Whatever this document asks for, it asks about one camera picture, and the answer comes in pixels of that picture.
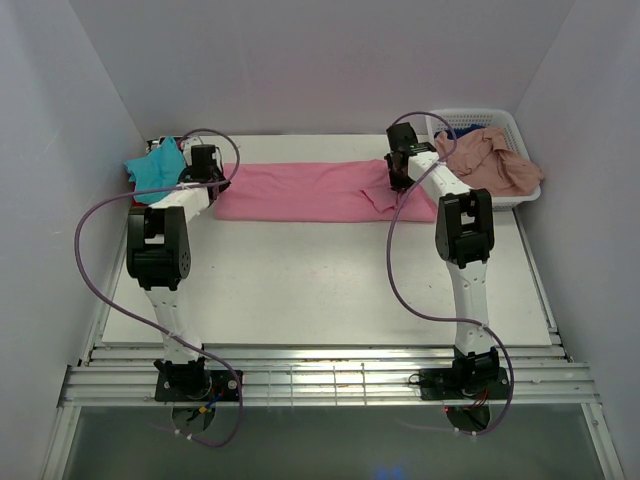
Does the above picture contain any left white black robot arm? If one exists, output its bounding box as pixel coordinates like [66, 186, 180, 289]
[126, 144, 225, 400]

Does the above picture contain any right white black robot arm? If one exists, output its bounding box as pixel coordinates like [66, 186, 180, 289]
[385, 118, 509, 400]

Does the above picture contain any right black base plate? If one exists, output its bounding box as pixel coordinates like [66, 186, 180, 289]
[417, 368, 511, 400]

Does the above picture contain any white plastic basket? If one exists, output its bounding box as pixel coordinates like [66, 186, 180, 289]
[426, 108, 541, 211]

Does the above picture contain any red folded t shirt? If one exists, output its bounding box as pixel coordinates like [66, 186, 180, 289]
[131, 142, 166, 211]

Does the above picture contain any pink t shirt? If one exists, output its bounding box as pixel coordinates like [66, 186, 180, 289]
[214, 160, 436, 224]

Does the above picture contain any blue t shirt in basket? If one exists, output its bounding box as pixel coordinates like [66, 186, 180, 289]
[434, 128, 474, 140]

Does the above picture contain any beige t shirt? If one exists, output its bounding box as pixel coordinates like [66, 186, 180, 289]
[445, 127, 544, 197]

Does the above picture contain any teal folded t shirt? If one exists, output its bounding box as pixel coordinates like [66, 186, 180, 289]
[124, 137, 186, 205]

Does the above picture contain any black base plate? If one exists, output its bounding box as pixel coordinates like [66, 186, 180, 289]
[417, 368, 511, 400]
[153, 369, 243, 403]

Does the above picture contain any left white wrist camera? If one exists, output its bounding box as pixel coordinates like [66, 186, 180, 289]
[177, 136, 202, 164]

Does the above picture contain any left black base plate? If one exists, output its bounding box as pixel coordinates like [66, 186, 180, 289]
[153, 369, 243, 403]

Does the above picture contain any aluminium frame rail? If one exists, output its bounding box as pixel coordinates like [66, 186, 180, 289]
[59, 344, 600, 407]

